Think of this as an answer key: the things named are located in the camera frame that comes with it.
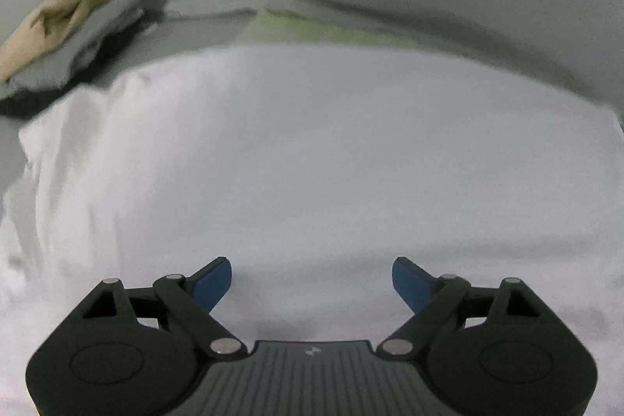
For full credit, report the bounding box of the beige garment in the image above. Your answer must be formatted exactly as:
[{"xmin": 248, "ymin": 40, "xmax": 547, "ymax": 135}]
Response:
[{"xmin": 0, "ymin": 0, "xmax": 145, "ymax": 81}]

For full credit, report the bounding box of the light grey garment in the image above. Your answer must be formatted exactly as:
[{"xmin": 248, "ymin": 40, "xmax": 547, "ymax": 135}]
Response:
[{"xmin": 0, "ymin": 0, "xmax": 147, "ymax": 100}]

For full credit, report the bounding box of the black garment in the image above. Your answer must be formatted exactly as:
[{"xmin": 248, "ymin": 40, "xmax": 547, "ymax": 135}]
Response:
[{"xmin": 68, "ymin": 0, "xmax": 169, "ymax": 81}]

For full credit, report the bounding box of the white shirt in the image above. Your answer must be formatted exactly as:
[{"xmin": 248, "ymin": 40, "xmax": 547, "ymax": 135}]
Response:
[{"xmin": 0, "ymin": 43, "xmax": 624, "ymax": 416}]

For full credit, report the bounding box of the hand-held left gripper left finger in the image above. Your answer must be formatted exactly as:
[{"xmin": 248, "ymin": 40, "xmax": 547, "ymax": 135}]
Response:
[{"xmin": 82, "ymin": 256, "xmax": 243, "ymax": 361}]

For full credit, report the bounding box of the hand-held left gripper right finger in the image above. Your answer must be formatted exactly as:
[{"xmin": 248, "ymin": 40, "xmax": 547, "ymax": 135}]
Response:
[{"xmin": 381, "ymin": 256, "xmax": 543, "ymax": 356}]

